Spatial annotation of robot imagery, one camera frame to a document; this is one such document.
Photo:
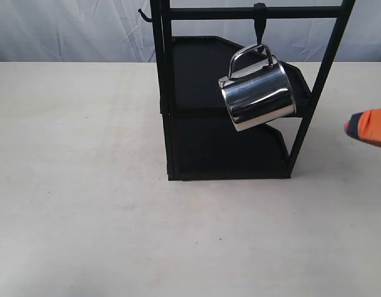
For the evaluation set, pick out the white backdrop cloth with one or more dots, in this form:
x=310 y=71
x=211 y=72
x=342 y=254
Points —
x=113 y=31

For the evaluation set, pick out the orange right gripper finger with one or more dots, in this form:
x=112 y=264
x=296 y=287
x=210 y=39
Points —
x=365 y=127

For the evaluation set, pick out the stainless steel mug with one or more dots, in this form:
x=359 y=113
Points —
x=258 y=93

